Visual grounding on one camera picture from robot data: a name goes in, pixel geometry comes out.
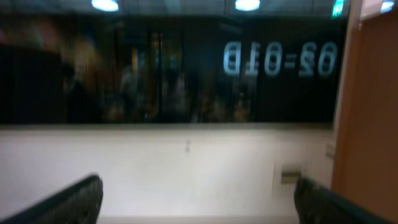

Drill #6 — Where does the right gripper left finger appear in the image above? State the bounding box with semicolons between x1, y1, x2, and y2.
1;174;103;224

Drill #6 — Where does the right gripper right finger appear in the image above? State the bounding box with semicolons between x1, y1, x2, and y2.
294;177;392;224

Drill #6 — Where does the orange wooden door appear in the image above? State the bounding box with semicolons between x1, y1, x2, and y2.
332;11;397;223

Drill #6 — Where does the dark glass window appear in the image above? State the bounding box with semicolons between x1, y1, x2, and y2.
1;14;347;125

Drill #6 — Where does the green exit sign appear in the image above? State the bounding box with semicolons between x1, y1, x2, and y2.
331;0;345;19

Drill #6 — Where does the left round ceiling light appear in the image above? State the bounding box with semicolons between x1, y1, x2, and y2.
91;0;119;12

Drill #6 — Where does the round ceiling light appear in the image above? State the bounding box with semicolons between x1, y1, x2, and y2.
91;0;119;12
235;0;261;11
380;0;395;14

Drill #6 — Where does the right round ceiling light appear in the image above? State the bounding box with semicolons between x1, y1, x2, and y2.
380;0;395;14

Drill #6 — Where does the middle round ceiling light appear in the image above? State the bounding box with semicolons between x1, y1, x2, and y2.
235;0;261;11

